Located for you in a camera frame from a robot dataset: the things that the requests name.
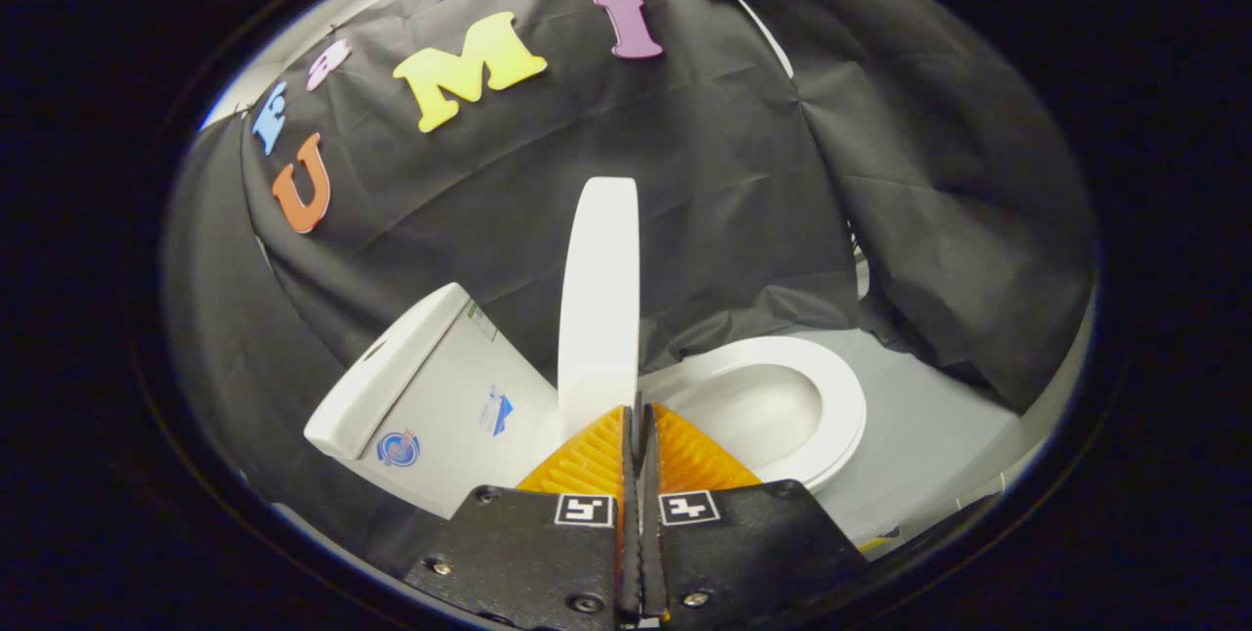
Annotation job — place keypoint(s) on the white toilet tank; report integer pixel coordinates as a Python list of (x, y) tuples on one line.
[(460, 416)]

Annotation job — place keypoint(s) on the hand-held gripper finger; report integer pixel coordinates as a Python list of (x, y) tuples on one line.
[(649, 523), (628, 523)]

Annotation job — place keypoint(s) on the white toilet lid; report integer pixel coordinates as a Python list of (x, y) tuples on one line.
[(599, 318)]

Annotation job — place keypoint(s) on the white tank cover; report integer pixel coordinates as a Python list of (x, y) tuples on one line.
[(391, 377)]

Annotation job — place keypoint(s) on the black backdrop cloth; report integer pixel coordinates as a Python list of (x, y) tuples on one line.
[(724, 201)]

